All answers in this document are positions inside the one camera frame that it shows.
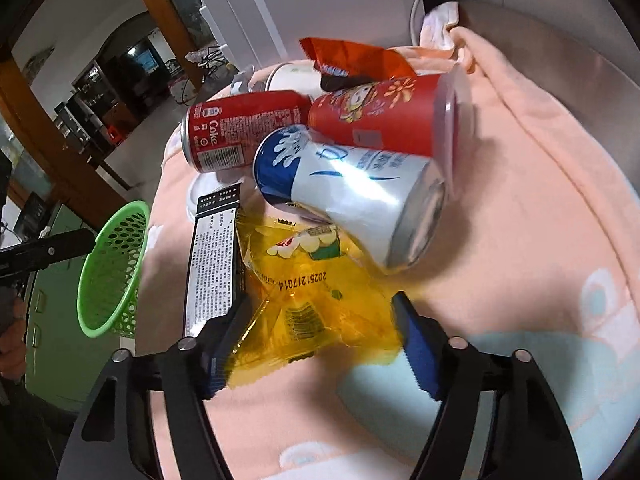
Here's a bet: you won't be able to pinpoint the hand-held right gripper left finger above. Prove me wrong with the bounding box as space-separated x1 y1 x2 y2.
57 294 257 480

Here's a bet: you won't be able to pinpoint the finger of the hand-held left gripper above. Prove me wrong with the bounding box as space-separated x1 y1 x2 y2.
0 228 96 278

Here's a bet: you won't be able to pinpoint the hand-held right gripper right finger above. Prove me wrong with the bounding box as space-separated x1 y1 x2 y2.
391 290 583 480

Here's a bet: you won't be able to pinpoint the green plastic basket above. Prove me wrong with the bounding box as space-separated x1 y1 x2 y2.
76 200 152 339

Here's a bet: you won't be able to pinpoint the black snack packet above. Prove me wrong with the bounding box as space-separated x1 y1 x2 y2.
182 183 248 339

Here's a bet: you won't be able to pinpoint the yellow snack wrapper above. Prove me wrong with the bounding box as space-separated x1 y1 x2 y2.
227 210 411 391

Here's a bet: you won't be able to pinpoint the blue and white can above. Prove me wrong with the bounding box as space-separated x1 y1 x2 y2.
252 126 447 273

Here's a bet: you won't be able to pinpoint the red cola can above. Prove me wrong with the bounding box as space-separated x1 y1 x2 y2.
181 89 313 174

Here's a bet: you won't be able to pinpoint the red cup with clear lid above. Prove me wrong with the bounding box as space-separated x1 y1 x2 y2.
307 62 475 196

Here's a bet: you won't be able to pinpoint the white paper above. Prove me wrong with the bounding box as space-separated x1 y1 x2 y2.
230 67 268 96

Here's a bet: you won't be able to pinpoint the orange snack packet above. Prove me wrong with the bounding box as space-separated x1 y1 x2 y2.
299 36 418 92

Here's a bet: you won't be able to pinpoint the person's left hand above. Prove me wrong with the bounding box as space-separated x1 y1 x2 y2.
0 296 28 386

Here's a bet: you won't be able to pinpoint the black built-in appliance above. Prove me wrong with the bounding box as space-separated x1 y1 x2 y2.
15 192 51 241

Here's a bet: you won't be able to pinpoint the green cabinet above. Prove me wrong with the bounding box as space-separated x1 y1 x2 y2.
20 200 101 411

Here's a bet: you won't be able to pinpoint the dark shelving unit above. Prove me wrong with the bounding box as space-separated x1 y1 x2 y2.
55 57 141 146

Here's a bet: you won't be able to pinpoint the person's dark pants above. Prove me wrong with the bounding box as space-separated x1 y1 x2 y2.
0 385 96 480

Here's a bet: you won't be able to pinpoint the pink blanket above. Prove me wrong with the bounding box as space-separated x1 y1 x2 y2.
150 25 640 480

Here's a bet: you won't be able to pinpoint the white cloth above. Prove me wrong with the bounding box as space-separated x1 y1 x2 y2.
417 1 463 51

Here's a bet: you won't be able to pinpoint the white microwave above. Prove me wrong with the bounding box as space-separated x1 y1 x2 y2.
187 0 426 68

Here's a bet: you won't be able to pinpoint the wooden door frame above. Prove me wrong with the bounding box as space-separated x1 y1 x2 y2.
122 0 203 73
0 50 136 233

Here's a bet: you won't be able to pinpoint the black cables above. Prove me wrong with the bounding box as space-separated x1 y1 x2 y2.
187 45 236 81

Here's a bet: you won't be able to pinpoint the white power cable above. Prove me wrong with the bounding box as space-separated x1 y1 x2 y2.
410 0 432 47

